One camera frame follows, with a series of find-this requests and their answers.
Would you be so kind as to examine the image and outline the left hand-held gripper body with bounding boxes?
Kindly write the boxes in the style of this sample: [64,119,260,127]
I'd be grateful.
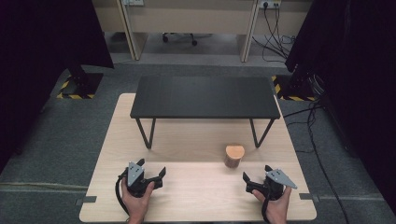
[124,161,163,198]

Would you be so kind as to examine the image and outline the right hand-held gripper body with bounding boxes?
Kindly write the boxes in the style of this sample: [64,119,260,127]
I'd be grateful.
[246,169,298,201]

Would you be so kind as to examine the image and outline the wooden cylinder jar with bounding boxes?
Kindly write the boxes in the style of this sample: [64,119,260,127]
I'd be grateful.
[223,143,246,169]

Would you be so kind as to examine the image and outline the person's right hand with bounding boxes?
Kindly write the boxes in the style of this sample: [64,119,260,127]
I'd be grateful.
[251,187,292,220]

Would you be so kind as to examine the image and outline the person's left hand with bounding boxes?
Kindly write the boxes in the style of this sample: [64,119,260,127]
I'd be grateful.
[121,181,156,217]

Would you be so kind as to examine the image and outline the grey tape piece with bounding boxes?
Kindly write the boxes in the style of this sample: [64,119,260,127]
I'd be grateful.
[75,195,98,206]
[298,192,320,203]

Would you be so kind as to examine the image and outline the yellow black hazard tape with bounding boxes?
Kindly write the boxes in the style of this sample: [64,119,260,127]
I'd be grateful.
[56,74,96,100]
[271,76,317,102]

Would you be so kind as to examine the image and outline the black stand base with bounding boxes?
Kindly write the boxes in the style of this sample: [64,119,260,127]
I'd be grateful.
[275,64,325,100]
[66,63,104,96]

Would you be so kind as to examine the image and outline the black small shelf table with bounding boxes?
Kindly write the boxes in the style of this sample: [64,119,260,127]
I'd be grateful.
[130,75,281,150]

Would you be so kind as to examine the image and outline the black curtain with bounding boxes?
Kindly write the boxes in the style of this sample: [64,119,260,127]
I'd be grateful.
[0,0,115,174]
[284,0,396,216]

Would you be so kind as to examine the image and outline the office chair wheel base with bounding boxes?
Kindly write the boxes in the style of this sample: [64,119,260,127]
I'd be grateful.
[162,32,199,48]

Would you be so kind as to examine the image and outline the beige office desk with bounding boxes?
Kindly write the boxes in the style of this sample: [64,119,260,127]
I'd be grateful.
[92,0,313,63]

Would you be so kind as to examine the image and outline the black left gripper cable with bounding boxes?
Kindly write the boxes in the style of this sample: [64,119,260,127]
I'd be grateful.
[115,169,131,217]

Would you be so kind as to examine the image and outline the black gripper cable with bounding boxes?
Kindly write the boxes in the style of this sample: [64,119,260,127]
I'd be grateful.
[261,192,271,224]
[115,169,131,217]

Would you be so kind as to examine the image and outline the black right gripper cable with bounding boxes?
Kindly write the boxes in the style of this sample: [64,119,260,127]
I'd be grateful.
[261,192,271,224]

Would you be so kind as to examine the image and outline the black floor cable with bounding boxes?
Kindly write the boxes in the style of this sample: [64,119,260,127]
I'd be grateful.
[282,101,351,224]

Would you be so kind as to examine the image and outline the black cables under desk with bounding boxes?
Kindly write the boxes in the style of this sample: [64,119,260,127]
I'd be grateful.
[251,4,297,63]

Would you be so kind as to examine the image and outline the white wall power socket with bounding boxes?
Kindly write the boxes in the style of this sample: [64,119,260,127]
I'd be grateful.
[258,0,282,9]

